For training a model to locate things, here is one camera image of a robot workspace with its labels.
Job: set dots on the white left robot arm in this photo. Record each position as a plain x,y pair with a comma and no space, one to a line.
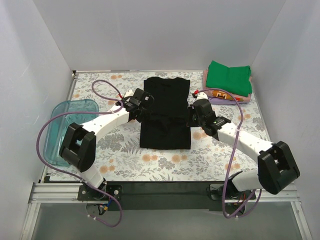
79,144

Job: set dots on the lavender folded t-shirt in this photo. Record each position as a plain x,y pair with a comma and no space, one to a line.
220,101

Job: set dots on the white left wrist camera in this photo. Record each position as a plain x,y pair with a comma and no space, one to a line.
126,95

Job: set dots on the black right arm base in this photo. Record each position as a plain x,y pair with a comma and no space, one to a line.
215,193

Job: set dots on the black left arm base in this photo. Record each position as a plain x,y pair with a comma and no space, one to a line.
86,193

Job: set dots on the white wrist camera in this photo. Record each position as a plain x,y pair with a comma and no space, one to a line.
199,95
126,95

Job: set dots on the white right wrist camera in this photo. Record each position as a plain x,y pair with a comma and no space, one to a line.
199,95

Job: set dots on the black t-shirt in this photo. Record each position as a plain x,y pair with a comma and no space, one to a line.
166,127

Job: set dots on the teal plastic bin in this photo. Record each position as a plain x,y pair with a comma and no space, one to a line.
82,111

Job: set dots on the floral table mat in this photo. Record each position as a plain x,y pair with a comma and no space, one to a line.
119,156

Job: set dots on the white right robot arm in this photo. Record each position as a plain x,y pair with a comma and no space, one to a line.
276,166

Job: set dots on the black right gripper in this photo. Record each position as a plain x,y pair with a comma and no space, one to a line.
191,116

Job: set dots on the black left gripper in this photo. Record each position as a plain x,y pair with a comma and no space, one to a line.
141,116

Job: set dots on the aluminium frame rail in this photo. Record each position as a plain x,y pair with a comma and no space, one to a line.
68,192

